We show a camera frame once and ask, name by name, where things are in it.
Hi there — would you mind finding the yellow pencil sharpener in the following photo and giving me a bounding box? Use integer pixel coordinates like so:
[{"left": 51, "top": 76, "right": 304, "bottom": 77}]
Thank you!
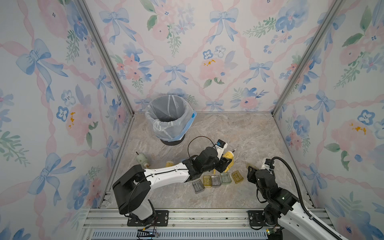
[
  {"left": 166, "top": 161, "right": 175, "bottom": 168},
  {"left": 223, "top": 149, "right": 236, "bottom": 173}
]

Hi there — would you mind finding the green transparent shavings tray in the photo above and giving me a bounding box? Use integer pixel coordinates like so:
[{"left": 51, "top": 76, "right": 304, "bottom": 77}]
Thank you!
[{"left": 220, "top": 173, "right": 232, "bottom": 185}]

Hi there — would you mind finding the clear blue sharpener tray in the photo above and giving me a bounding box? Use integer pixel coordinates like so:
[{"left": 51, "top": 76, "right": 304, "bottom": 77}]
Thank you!
[{"left": 211, "top": 175, "right": 222, "bottom": 188}]

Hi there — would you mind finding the yellow transparent shavings tray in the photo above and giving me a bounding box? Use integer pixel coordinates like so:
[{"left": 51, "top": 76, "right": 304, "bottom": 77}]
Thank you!
[{"left": 203, "top": 176, "right": 212, "bottom": 188}]

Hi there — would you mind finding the dark shavings tray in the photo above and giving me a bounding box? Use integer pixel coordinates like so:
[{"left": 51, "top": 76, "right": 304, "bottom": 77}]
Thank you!
[{"left": 192, "top": 180, "right": 205, "bottom": 194}]

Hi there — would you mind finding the green pencil sharpener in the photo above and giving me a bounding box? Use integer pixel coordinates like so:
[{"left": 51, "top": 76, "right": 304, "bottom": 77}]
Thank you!
[{"left": 136, "top": 152, "right": 150, "bottom": 169}]

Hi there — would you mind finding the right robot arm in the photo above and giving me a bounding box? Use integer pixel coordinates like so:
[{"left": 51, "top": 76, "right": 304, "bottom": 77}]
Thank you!
[{"left": 247, "top": 166, "right": 346, "bottom": 240}]

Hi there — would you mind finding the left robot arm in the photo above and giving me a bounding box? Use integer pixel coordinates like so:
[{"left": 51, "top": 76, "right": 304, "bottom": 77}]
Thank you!
[{"left": 113, "top": 147, "right": 234, "bottom": 226}]

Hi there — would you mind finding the black trash bin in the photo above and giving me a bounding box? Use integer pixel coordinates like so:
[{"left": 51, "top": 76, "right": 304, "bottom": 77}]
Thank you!
[{"left": 161, "top": 135, "right": 185, "bottom": 146}]

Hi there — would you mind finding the clear trash bag blue band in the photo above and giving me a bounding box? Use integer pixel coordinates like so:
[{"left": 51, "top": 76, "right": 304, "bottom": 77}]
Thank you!
[{"left": 145, "top": 95, "right": 197, "bottom": 141}]

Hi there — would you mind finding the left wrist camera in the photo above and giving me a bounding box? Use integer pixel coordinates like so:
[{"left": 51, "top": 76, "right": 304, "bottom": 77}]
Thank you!
[{"left": 215, "top": 139, "right": 228, "bottom": 160}]

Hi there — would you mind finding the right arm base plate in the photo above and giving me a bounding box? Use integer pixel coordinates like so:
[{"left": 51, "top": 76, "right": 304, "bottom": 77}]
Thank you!
[{"left": 247, "top": 210, "right": 283, "bottom": 229}]

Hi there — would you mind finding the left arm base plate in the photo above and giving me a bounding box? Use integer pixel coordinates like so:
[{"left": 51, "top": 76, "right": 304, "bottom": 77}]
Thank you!
[{"left": 127, "top": 210, "right": 169, "bottom": 227}]

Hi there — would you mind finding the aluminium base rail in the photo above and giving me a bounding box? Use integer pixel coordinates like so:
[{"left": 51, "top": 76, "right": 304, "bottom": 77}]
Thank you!
[{"left": 77, "top": 207, "right": 340, "bottom": 240}]

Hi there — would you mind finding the right corner aluminium post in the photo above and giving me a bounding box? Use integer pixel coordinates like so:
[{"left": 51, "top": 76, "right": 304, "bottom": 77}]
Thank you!
[{"left": 271, "top": 0, "right": 345, "bottom": 117}]

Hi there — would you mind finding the corner aluminium post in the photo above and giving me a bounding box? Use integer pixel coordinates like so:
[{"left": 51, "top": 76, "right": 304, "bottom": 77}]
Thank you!
[
  {"left": 74, "top": 0, "right": 134, "bottom": 117},
  {"left": 271, "top": 0, "right": 345, "bottom": 117}
]

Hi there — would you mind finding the left corner aluminium post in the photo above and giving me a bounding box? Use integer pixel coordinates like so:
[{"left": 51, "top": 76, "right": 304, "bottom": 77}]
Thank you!
[{"left": 74, "top": 0, "right": 134, "bottom": 117}]

